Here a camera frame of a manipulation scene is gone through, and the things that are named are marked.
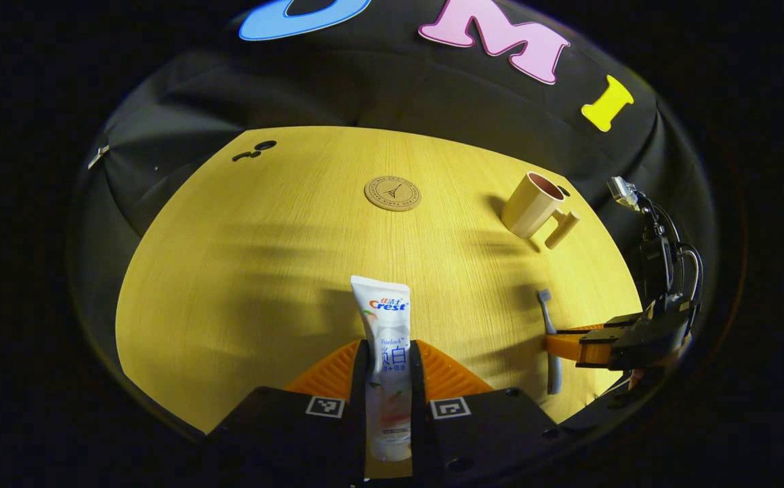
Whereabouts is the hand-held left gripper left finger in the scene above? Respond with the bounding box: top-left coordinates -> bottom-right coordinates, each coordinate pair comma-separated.
202,339 -> 370,488

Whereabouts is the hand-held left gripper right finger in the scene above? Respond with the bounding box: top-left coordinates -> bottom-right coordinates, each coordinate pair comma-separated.
409,339 -> 569,488

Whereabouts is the white and blue toothbrush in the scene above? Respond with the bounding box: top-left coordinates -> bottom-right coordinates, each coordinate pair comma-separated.
536,289 -> 563,395

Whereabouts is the white toothpaste tube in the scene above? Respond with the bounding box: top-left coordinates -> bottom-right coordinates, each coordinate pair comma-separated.
350,274 -> 414,463

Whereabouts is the beige cup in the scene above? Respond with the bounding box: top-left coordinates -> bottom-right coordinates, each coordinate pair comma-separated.
501,171 -> 581,250

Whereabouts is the round brown coaster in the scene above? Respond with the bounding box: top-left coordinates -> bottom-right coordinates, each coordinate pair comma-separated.
364,176 -> 423,212

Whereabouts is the black backdrop cloth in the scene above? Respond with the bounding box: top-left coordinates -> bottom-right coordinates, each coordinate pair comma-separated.
70,0 -> 718,434

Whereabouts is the black cable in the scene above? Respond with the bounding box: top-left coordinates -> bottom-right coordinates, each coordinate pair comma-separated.
636,193 -> 705,306

